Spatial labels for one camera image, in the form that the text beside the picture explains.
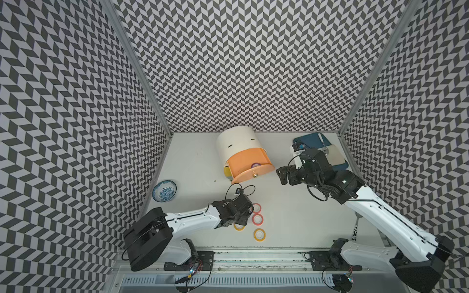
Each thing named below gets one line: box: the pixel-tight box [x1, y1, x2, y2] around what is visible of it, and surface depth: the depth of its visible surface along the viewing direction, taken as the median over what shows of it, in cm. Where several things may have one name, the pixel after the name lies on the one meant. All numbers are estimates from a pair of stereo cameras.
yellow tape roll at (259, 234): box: [253, 227, 267, 243], surface depth 81 cm
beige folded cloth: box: [324, 144, 346, 167], surface depth 111 cm
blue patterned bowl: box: [152, 179, 178, 203], surface depth 92 cm
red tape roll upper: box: [252, 202, 262, 214], surface depth 88 cm
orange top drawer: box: [226, 147, 275, 184], surface depth 82 cm
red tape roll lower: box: [251, 213, 264, 226], surface depth 86 cm
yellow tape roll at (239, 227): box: [233, 222, 247, 232], surface depth 82 cm
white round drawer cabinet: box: [216, 125, 267, 167], surface depth 90 cm
